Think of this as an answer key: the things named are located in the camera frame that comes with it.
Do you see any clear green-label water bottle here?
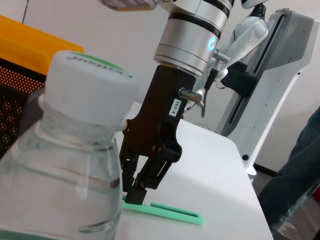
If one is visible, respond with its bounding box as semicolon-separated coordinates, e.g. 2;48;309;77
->
0;49;140;240

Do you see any person in jeans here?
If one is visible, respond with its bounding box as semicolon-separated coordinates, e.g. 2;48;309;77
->
258;106;320;240

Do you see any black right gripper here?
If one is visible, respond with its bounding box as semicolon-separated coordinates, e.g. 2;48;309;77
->
119;64;197;205

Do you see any black mesh pen holder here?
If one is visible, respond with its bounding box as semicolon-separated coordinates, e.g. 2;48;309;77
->
0;57;48;161

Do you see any yellow plastic bin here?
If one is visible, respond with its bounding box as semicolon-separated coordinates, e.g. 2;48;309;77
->
0;14;85;76

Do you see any green utility knife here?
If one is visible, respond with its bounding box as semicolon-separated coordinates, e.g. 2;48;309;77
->
121;196;205;227

